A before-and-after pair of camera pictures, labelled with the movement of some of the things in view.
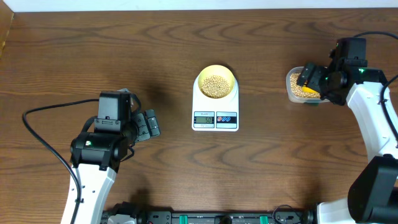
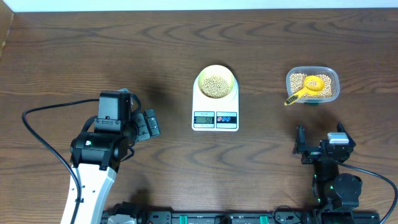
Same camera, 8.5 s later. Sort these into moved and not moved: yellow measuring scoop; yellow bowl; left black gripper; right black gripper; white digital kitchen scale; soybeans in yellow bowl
Moved: right black gripper; yellow measuring scoop
Not moved: white digital kitchen scale; yellow bowl; soybeans in yellow bowl; left black gripper
